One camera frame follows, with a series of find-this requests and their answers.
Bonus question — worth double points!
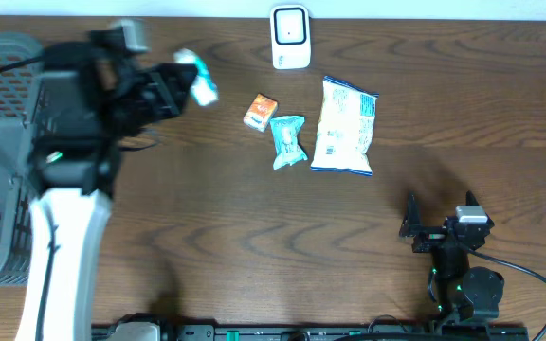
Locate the small teal box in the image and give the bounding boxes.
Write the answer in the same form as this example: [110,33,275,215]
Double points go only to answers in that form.
[173,48,219,107]

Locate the small orange box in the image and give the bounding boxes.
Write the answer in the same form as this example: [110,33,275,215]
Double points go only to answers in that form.
[243,94,279,133]

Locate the white blue snack bag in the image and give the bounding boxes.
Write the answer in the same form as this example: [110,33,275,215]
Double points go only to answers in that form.
[310,76,379,176]

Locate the teal candy pouch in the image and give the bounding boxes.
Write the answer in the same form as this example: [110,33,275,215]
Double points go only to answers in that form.
[270,116,308,170]

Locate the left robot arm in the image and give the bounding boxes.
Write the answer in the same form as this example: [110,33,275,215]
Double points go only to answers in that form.
[16,29,198,340]

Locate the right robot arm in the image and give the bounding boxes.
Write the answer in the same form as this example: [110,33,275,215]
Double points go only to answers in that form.
[399,191,504,332]

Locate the white barcode scanner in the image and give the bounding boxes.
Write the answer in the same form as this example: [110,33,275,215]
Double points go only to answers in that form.
[269,5,312,70]

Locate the grey plastic shopping basket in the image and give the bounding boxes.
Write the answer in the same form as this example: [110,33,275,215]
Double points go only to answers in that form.
[0,33,43,286]

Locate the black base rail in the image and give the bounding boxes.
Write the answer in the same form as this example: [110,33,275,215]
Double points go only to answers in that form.
[90,314,531,341]

